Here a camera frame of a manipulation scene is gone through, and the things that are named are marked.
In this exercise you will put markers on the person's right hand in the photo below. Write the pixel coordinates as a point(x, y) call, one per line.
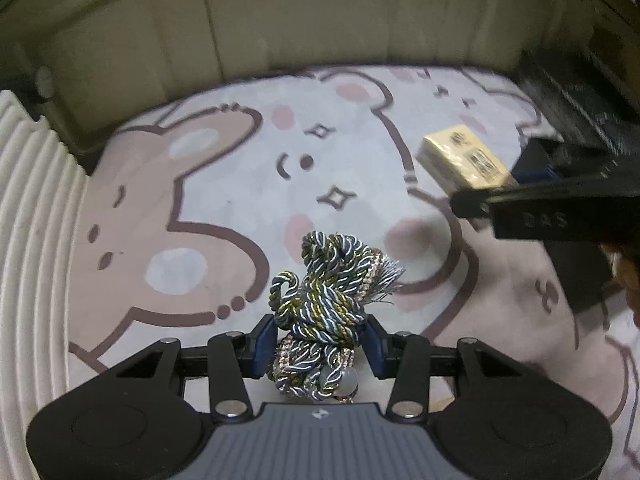
point(625, 272)

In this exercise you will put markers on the cream cabinet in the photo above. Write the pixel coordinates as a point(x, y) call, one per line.
point(300, 15)

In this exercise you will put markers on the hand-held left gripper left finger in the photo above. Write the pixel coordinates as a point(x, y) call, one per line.
point(263, 347)

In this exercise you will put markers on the pink bear printed rug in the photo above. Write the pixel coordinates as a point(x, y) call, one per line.
point(225, 185)

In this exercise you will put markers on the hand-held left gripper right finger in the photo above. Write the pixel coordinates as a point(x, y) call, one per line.
point(376, 352)

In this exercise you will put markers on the small yellow box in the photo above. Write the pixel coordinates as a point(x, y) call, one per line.
point(465, 157)

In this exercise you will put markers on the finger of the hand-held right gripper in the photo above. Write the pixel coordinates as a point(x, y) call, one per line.
point(472, 204)
point(537, 162)

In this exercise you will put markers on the white ribbed mat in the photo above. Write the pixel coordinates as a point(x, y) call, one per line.
point(35, 260)

